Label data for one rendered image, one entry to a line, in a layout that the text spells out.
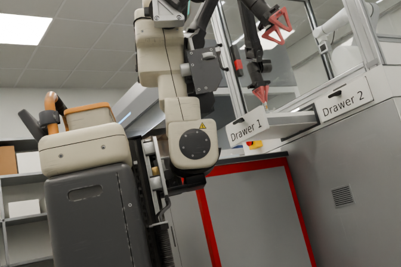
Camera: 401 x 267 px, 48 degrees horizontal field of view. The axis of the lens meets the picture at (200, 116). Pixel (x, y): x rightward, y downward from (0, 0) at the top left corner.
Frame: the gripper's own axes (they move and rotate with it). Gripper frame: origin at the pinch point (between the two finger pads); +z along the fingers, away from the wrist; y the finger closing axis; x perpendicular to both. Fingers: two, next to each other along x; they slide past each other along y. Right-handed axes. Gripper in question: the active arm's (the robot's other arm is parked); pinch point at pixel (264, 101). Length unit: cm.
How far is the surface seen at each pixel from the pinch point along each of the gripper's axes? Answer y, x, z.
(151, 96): 2, 103, -45
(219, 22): 28, 44, -68
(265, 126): -12.3, -7.8, 14.1
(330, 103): 19.8, -19.6, 11.3
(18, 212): -37, 382, -25
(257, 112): -11.8, -5.3, 6.8
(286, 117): 2.7, -7.1, 11.1
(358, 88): 19.6, -36.4, 10.7
